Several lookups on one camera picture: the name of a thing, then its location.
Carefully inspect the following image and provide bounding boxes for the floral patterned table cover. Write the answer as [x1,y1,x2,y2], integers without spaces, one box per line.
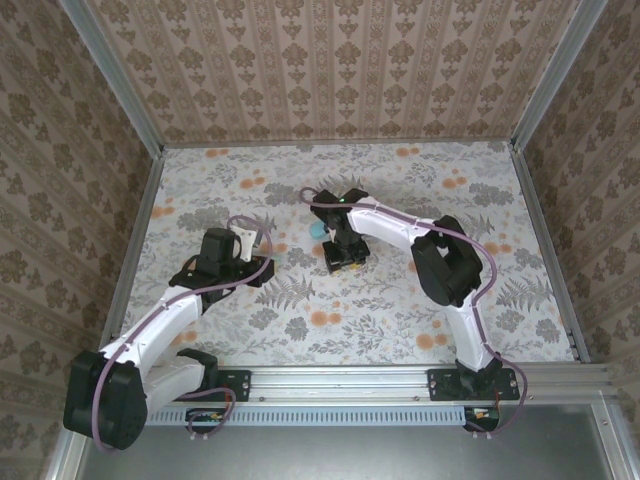
[102,140,581,369]

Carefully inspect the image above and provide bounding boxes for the small black electronics board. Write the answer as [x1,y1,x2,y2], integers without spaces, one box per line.
[464,405,501,426]
[185,407,226,426]

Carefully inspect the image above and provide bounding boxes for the aluminium side rail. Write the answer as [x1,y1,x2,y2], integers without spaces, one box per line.
[97,149,166,356]
[509,147,591,364]

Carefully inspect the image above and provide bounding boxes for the aluminium back rail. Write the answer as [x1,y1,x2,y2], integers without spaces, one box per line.
[162,138,516,150]

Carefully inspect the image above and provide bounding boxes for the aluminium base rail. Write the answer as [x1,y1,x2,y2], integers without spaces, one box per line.
[79,364,614,405]

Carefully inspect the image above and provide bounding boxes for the white slotted cable duct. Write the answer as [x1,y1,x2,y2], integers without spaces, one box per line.
[154,404,474,427]

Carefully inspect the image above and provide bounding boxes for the aluminium frame post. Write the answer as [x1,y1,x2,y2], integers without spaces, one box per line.
[58,0,166,159]
[509,0,611,154]

